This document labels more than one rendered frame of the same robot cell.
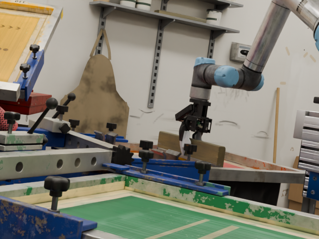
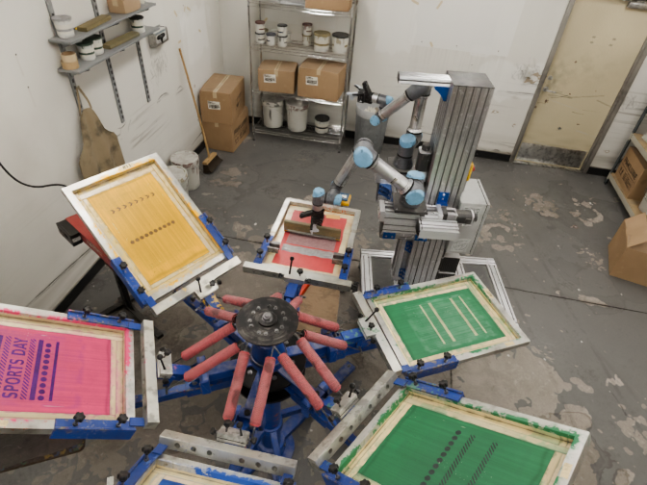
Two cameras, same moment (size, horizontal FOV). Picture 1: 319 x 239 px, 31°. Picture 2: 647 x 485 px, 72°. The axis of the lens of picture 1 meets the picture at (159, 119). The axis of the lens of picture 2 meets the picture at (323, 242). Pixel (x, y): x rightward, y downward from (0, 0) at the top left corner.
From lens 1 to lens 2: 2.50 m
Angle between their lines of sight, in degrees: 58
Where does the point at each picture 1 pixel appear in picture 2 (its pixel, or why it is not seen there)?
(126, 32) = (89, 74)
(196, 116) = (318, 216)
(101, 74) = (91, 124)
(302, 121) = (383, 216)
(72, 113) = (90, 167)
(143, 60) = (106, 89)
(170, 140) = (296, 226)
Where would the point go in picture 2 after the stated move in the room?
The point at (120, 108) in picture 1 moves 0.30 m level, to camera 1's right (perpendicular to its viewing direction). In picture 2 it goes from (111, 139) to (142, 129)
